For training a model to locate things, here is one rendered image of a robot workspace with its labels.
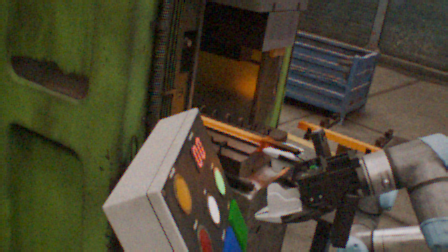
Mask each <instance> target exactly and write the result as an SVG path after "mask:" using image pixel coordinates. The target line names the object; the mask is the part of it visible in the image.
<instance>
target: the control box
mask: <svg viewBox="0 0 448 252"><path fill-rule="evenodd" d="M197 137H198V139H199V141H200V142H201V145H200V143H199V141H197V143H198V145H197V144H196V139H197ZM194 145H195V146H196V148H195V149H194V151H195V153H196V156H197V154H199V156H200V157H201V160H200V158H199V156H198V161H199V163H200V164H201V161H202V166H199V164H198V161H197V158H196V156H195V154H194V152H193V146H194ZM198 146H199V148H200V146H202V148H203V150H202V149H201V152H200V150H199V149H198ZM196 149H197V151H198V153H197V151H196ZM203 151H204V153H205V157H204V159H203V157H202V155H201V153H202V154H203ZM216 171H218V172H219V173H220V174H221V178H222V179H223V184H224V189H225V193H224V194H222V193H221V191H220V189H219V187H218V184H217V181H216ZM178 179H181V180H182V181H184V184H185V185H186V188H187V189H188V192H189V198H190V208H189V210H186V208H184V206H183V205H182V203H181V201H180V199H179V194H178V191H177V186H176V184H177V180H178ZM210 196H211V197H212V198H213V200H214V201H215V202H216V206H217V208H218V214H219V223H216V221H215V220H214V218H213V216H212V215H211V210H210V207H209V201H208V200H209V197H210ZM233 199H235V197H234V196H233V192H232V191H231V187H230V185H229V184H228V180H227V179H226V175H225V174H224V171H223V168H222V167H221V163H220V162H219V159H218V156H217V154H216V151H215V149H214V147H213V144H212V142H211V139H210V137H209V135H208V131H207V130H206V126H205V125H204V123H203V119H202V118H201V113H200V111H198V109H197V108H195V109H191V110H188V111H184V112H183V113H181V114H176V115H174V116H170V117H168V118H166V119H161V120H160V121H159V123H158V124H157V125H156V127H155V129H154V131H152V133H151V135H150V136H149V138H148V139H147V141H146V142H145V143H144V145H143V146H142V149H140V151H139V153H138V154H137V156H136V157H135V159H134V160H133V161H132V163H131V164H130V166H129V168H128V170H127V171H126V172H125V174H124V175H123V177H122V178H121V180H120V181H119V183H118V185H116V187H115V189H114V190H113V192H112V194H110V197H109V198H108V200H107V201H106V202H105V204H104V205H103V210H104V212H105V213H106V216H107V218H108V220H109V222H110V223H111V226H112V227H113V230H114V232H115V233H116V236H117V237H118V239H119V241H120V242H121V245H122V246H123V249H124V251H125V252H204V251H203V248H202V243H201V238H200V232H201V230H202V229H204V230H205V231H206V233H207V234H208V235H209V239H210V242H211V248H212V252H223V251H224V242H225V238H226V230H227V228H229V227H231V224H230V223H229V220H228V216H229V212H230V208H231V200H233ZM235 200H236V199H235Z"/></svg>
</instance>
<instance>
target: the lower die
mask: <svg viewBox="0 0 448 252"><path fill-rule="evenodd" d="M200 113H201V112H200ZM201 116H205V117H206V118H208V119H213V120H215V121H218V122H221V123H223V124H227V125H228V126H233V127H235V128H237V129H241V130H243V131H247V132H249V133H251V134H255V135H257V136H261V137H263V138H265V137H266V135H263V134H259V133H258V132H256V131H251V130H249V129H245V128H243V127H241V126H237V125H235V124H231V123H229V122H227V121H223V120H221V119H217V118H215V117H213V116H208V115H206V114H203V113H201ZM204 125H205V126H206V130H207V131H208V135H210V134H212V135H213V143H212V144H213V147H214V149H215V151H216V154H217V156H218V151H219V147H220V145H221V142H222V141H223V140H227V141H228V148H227V149H225V146H226V142H225V143H224V144H223V146H222V149H221V157H220V163H221V167H222V168H223V170H224V171H228V172H229V173H231V174H235V175H237V176H241V177H242V178H244V179H246V177H248V176H250V175H251V174H253V172H255V171H257V170H258V169H260V168H261V167H262V166H264V165H265V164H267V163H268V162H269V159H270V155H268V154H266V153H264V152H261V151H259V147H260V144H259V143H256V142H254V141H251V140H249V139H245V138H243V137H241V136H237V135H235V134H231V133H229V132H227V131H223V130H221V129H217V128H215V127H213V126H209V125H207V124H204ZM252 169H253V172H252V173H251V171H252Z"/></svg>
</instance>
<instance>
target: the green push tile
mask: <svg viewBox="0 0 448 252"><path fill-rule="evenodd" d="M228 220H229V223H230V224H231V228H232V229H233V232H234V234H235V235H236V239H237V241H238V244H239V246H240V247H241V251H242V252H245V251H246V246H247V238H248V228H247V227H246V223H245V222H244V220H243V216H242V215H241V211H240V210H239V208H238V204H237V203H236V200H235V199H233V200H231V208H230V212H229V216H228Z"/></svg>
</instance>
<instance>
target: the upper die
mask: <svg viewBox="0 0 448 252"><path fill-rule="evenodd" d="M299 15H300V10H292V11H282V12H260V13H259V12H253V11H250V10H247V9H241V8H238V7H231V6H228V5H222V4H219V3H216V2H210V1H207V2H206V7H205V12H204V21H203V26H202V31H201V36H204V37H209V38H212V39H214V40H220V41H223V42H228V43H231V44H233V45H238V46H241V47H246V48H248V49H254V50H257V51H259V52H265V51H268V50H274V49H277V48H280V47H287V46H290V45H293V44H294V41H295V34H296V31H297V24H298V21H299Z"/></svg>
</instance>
